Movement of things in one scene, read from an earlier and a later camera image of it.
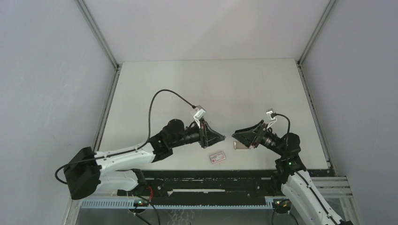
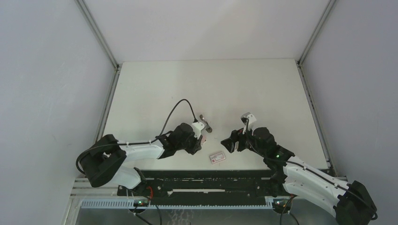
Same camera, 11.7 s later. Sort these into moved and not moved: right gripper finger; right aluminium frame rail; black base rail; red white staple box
Moved: right gripper finger
Not moved: black base rail; right aluminium frame rail; red white staple box
